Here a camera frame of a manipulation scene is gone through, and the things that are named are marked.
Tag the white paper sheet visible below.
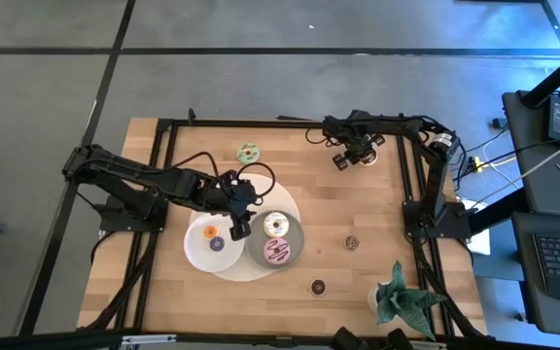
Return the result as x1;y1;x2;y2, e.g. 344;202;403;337
462;198;491;257

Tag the white frosted donut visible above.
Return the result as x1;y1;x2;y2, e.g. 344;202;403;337
263;211;291;239

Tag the round beige placemat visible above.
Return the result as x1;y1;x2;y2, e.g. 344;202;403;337
188;172;302;283

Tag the black left arm cable bundle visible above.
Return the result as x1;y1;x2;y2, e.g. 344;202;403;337
83;232;153;332

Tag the pink frosted donut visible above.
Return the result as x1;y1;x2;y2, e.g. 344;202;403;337
262;236;292;265

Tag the black diagonal pole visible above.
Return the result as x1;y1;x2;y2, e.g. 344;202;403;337
522;41;560;108

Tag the black side desk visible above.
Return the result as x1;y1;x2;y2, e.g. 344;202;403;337
502;89;560;336

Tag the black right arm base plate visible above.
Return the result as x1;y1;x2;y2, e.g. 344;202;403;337
402;199;473;240

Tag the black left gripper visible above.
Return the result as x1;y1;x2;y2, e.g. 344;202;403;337
219;169;258;242

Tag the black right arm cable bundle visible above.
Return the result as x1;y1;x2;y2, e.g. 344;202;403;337
415;237;488;339

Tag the grey round plate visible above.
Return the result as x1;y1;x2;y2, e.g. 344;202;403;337
244;209;306;270

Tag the black horizontal bar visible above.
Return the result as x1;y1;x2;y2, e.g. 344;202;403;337
0;329;560;350

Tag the white plant pot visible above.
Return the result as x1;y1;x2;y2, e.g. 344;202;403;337
367;282;391;312

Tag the white cable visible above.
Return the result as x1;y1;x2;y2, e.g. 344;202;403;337
483;129;560;200

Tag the silver metal bracket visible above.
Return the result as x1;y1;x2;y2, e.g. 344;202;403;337
410;339;447;350
121;333;178;346

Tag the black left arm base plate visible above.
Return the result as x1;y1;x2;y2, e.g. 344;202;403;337
98;193;170;233

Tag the green leafy plant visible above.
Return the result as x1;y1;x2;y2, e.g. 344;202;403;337
375;260;449;341

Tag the black aluminium table frame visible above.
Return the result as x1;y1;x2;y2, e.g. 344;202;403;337
113;107;456;337

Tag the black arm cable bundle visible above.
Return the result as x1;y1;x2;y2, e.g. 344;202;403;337
415;237;488;339
83;232;153;332

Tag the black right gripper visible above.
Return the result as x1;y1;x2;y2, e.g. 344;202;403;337
332;126;387;172

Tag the white round plate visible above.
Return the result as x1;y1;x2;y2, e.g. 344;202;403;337
183;213;246;274

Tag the green frosted donut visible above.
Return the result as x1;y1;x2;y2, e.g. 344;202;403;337
236;142;262;166

